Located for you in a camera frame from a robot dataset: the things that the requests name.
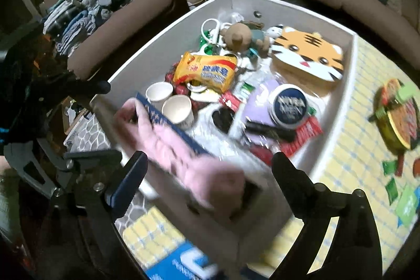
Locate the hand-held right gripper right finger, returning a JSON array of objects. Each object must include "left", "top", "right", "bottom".
[{"left": 271, "top": 151, "right": 384, "bottom": 280}]

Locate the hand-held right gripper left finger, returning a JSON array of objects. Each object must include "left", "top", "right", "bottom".
[{"left": 43, "top": 151, "right": 150, "bottom": 280}]

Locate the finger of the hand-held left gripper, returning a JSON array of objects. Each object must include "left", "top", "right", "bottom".
[
  {"left": 33, "top": 69, "right": 112, "bottom": 117},
  {"left": 5, "top": 140, "right": 123, "bottom": 199}
]

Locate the pink soft cloth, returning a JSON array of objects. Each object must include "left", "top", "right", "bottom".
[{"left": 114, "top": 98, "right": 247, "bottom": 209}]

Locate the white storage box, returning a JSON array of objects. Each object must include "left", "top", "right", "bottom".
[{"left": 93, "top": 0, "right": 358, "bottom": 248}]

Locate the yellow snack packet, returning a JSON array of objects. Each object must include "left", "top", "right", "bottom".
[{"left": 172, "top": 51, "right": 238, "bottom": 93}]

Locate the grey stone-pattern mat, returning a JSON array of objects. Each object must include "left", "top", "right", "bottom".
[{"left": 64, "top": 112, "right": 159, "bottom": 235}]

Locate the red snack packet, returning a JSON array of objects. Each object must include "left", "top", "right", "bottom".
[{"left": 280, "top": 118, "right": 324, "bottom": 156}]

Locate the black pen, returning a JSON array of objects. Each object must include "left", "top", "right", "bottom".
[{"left": 244, "top": 121, "right": 296, "bottom": 143}]

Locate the blue cream tin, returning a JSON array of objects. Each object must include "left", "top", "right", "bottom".
[{"left": 269, "top": 83, "right": 309, "bottom": 128}]

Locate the white paper cup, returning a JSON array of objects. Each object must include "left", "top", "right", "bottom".
[
  {"left": 145, "top": 81, "right": 174, "bottom": 107},
  {"left": 161, "top": 94, "right": 195, "bottom": 131}
]

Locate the brown armchair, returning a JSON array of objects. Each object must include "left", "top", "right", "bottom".
[{"left": 67, "top": 0, "right": 173, "bottom": 80}]

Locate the blue starred strip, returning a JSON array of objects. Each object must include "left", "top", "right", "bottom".
[{"left": 135, "top": 92, "right": 211, "bottom": 156}]

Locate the purple tissue pack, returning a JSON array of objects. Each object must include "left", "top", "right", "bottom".
[{"left": 230, "top": 77, "right": 312, "bottom": 143}]

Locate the black round case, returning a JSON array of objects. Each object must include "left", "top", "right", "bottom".
[{"left": 212, "top": 108, "right": 235, "bottom": 134}]

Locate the dark red sausage pack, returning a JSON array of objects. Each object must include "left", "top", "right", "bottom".
[{"left": 165, "top": 69, "right": 191, "bottom": 96}]

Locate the small red sachet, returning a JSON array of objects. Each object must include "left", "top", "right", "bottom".
[{"left": 218, "top": 93, "right": 244, "bottom": 112}]

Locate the blue printed card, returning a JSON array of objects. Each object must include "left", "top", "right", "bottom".
[{"left": 146, "top": 241, "right": 220, "bottom": 280}]

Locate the green sachet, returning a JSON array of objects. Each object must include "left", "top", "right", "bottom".
[
  {"left": 385, "top": 178, "right": 400, "bottom": 204},
  {"left": 382, "top": 160, "right": 400, "bottom": 176}
]

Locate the tiger face box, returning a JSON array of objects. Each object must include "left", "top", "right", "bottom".
[{"left": 271, "top": 26, "right": 345, "bottom": 95}]

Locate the instant noodle bowl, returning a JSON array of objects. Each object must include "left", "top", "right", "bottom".
[{"left": 367, "top": 78, "right": 420, "bottom": 155}]

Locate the green paper sheet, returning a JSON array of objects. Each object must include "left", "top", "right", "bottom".
[{"left": 395, "top": 184, "right": 419, "bottom": 228}]

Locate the white cat figurine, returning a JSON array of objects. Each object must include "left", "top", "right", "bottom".
[{"left": 264, "top": 25, "right": 285, "bottom": 42}]

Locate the brown bear plush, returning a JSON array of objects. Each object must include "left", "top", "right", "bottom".
[{"left": 219, "top": 22, "right": 270, "bottom": 53}]

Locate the beige sofa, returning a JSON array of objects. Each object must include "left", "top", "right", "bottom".
[{"left": 251, "top": 0, "right": 420, "bottom": 61}]

